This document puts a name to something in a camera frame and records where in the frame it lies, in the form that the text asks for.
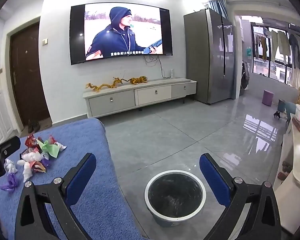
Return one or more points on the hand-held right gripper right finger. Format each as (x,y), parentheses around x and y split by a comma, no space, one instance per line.
(213,180)

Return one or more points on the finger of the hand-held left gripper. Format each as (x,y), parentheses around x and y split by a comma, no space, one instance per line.
(10,146)

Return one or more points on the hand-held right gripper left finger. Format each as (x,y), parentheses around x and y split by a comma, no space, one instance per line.
(81,177)

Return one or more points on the pile of wrappers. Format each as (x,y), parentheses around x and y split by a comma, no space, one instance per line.
(32,160)

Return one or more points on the grey white-rimmed trash bin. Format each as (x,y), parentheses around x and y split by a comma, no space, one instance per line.
(175,197)

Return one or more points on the pair of dark shoes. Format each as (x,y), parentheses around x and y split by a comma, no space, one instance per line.
(33,126)

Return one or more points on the blue fleece blanket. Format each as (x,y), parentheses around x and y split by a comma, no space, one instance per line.
(95,142)

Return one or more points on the dark brown door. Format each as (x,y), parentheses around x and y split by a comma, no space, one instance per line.
(27,80)

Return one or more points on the white side table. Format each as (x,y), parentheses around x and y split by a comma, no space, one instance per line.
(297,167)

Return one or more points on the golden dragon figurine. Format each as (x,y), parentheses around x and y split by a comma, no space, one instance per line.
(96,87)
(117,82)

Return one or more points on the purple stool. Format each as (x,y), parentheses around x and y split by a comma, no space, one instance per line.
(267,97)

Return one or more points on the white television cabinet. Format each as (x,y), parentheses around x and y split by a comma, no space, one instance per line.
(140,95)

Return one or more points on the blue chair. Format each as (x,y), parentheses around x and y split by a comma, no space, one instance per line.
(290,111)

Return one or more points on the washing machine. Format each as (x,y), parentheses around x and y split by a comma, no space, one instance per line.
(245,78)

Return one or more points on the yellow tiger figurine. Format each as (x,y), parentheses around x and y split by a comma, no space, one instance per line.
(138,80)

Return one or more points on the white power strip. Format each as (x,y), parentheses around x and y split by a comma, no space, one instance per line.
(172,73)

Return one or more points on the grey refrigerator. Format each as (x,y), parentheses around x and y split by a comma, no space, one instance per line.
(205,60)

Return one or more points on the row of hanging clothes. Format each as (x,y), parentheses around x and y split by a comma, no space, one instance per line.
(281,43)

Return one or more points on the blue striped curtain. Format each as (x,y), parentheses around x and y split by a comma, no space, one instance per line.
(218,6)

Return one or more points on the wall light switch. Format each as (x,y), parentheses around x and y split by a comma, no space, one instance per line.
(45,42)

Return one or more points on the wall-mounted television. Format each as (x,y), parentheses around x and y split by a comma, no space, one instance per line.
(121,30)

